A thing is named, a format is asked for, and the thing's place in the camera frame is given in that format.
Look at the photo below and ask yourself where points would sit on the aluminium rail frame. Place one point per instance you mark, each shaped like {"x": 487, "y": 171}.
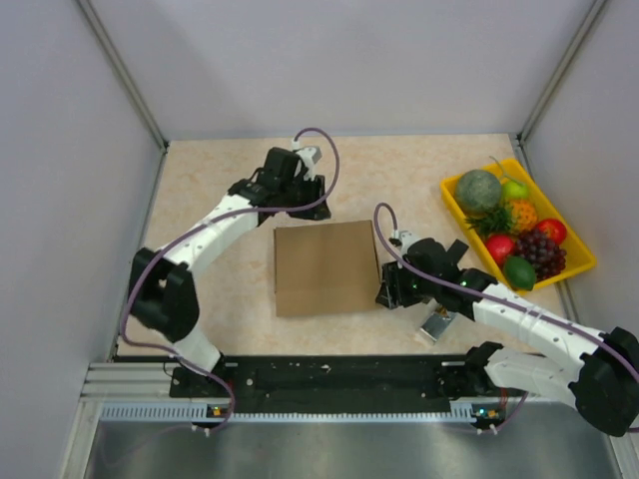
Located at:
{"x": 138, "y": 389}

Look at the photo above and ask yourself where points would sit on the orange pineapple toy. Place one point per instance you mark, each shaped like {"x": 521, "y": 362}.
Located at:
{"x": 522, "y": 216}

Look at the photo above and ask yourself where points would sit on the red apple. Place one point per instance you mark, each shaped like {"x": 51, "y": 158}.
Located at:
{"x": 554, "y": 229}
{"x": 500, "y": 247}

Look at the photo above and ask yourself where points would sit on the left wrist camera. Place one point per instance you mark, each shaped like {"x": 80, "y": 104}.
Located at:
{"x": 310, "y": 155}

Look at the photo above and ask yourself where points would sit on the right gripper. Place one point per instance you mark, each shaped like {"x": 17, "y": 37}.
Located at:
{"x": 391, "y": 292}

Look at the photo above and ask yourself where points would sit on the yellow plastic tray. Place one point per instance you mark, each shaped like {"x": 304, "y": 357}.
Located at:
{"x": 478, "y": 228}

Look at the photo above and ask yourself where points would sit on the green lime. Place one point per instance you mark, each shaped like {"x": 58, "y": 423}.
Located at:
{"x": 519, "y": 273}

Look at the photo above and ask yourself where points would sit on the brown cardboard box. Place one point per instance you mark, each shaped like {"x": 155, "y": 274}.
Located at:
{"x": 325, "y": 269}

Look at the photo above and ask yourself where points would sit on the grey-green melon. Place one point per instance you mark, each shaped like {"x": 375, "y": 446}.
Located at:
{"x": 478, "y": 192}

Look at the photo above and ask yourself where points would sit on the purple grapes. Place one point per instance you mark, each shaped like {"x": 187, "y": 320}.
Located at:
{"x": 543, "y": 253}

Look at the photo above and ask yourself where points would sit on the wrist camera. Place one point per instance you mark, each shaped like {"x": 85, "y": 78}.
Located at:
{"x": 403, "y": 240}
{"x": 310, "y": 155}

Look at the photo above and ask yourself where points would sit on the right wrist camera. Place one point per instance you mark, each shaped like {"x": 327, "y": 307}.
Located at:
{"x": 403, "y": 240}

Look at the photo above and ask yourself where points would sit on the green apple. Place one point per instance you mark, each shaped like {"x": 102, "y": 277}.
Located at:
{"x": 513, "y": 190}

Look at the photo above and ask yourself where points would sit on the black rectangular bar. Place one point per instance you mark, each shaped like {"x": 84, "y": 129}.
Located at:
{"x": 456, "y": 251}

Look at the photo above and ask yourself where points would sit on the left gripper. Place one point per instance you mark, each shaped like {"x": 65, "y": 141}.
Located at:
{"x": 316, "y": 188}

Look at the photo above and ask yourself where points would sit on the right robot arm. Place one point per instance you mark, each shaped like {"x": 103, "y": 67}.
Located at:
{"x": 592, "y": 371}

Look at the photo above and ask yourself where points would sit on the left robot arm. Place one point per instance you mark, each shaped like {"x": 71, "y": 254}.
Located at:
{"x": 162, "y": 284}

